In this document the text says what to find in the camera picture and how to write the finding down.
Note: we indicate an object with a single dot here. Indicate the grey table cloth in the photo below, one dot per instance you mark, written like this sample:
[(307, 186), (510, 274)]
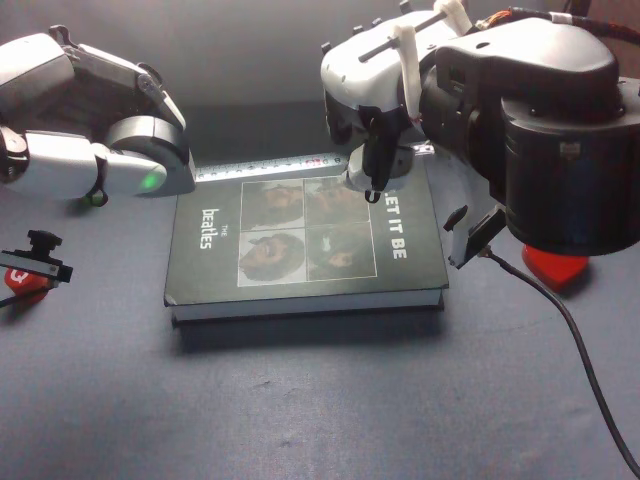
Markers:
[(350, 390)]

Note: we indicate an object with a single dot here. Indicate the red cylinder block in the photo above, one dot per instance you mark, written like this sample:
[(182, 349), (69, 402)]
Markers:
[(20, 282)]

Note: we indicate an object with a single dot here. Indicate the black hardcover book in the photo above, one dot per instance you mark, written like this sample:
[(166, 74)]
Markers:
[(400, 280)]

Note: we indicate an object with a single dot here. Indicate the red heart block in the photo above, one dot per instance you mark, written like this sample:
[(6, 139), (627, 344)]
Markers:
[(562, 267)]

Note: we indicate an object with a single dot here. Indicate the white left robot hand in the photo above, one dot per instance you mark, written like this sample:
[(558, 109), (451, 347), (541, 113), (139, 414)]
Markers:
[(55, 165)]

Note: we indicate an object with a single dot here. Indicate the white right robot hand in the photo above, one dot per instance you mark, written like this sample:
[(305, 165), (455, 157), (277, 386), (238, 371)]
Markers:
[(365, 65)]

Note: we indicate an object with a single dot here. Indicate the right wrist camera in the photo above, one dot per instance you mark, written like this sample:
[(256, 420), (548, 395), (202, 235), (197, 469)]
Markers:
[(485, 232)]

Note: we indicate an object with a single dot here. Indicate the grey tape measure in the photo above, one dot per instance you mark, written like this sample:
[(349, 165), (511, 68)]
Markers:
[(145, 132)]

